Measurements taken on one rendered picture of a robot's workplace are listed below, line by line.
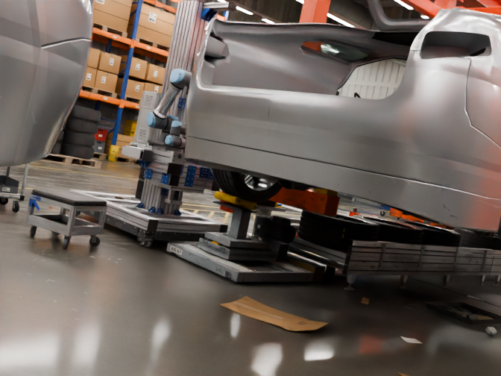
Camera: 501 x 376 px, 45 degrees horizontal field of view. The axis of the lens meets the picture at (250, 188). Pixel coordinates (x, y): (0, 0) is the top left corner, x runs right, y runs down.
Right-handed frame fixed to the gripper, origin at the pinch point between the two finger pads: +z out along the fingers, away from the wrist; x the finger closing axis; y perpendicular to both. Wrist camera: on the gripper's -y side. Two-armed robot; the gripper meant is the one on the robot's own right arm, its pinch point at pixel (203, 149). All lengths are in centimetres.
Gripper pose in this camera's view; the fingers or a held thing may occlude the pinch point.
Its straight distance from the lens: 476.6
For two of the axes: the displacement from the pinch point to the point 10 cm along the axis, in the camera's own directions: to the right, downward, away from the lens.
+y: 2.0, -9.8, -0.6
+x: -6.7, -1.8, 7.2
